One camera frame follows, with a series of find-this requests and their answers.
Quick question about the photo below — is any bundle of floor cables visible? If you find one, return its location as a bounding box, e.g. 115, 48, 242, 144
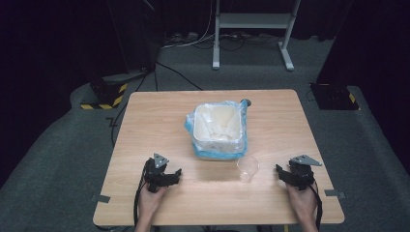
160, 30, 284, 52

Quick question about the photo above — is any grey tape piece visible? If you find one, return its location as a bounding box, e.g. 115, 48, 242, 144
90, 193, 111, 204
324, 188, 348, 200

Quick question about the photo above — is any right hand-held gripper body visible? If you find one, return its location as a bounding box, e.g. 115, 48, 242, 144
287, 154, 323, 191

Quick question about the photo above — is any white bin with plastic bag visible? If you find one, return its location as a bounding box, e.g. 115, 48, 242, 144
184, 99, 252, 161

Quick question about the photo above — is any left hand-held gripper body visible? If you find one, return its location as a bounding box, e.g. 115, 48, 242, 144
142, 153, 170, 194

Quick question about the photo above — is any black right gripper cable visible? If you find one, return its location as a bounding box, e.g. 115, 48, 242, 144
308, 182, 324, 230

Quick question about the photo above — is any black floor cable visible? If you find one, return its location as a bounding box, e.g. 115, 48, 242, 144
105, 60, 205, 148

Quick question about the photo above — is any clear plastic cup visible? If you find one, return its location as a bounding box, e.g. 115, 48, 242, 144
236, 156, 261, 184

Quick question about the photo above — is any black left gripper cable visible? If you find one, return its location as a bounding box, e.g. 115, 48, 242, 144
132, 166, 149, 227

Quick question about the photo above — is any white metal stand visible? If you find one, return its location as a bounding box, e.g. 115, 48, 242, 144
211, 0, 303, 73

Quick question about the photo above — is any black stand base striped edge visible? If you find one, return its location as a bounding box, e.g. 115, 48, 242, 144
79, 71, 148, 111
308, 82, 361, 111

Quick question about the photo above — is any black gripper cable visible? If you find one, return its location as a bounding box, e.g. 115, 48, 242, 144
308, 182, 324, 230
132, 166, 149, 227

